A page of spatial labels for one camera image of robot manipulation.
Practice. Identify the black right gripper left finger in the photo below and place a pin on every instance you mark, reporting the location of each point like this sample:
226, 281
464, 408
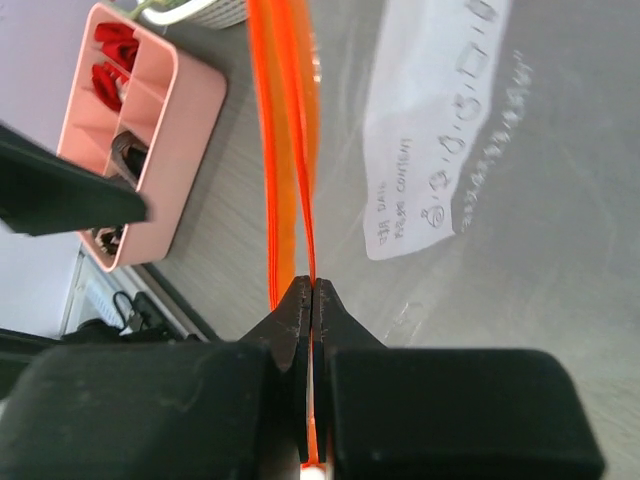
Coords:
161, 410

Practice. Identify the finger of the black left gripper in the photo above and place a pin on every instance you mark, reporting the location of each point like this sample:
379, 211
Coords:
43, 194

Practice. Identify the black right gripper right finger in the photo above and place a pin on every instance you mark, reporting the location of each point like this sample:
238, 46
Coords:
442, 413

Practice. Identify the clear zip bag orange zipper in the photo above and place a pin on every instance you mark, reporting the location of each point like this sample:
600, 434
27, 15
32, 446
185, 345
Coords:
477, 185

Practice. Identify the pink divided organizer box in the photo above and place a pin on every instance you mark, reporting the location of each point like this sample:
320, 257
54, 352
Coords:
155, 143

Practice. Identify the red cloth in organizer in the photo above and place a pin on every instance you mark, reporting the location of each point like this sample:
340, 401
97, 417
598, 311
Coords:
111, 76

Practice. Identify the white perforated basket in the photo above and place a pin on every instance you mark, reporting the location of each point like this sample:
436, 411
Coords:
213, 14

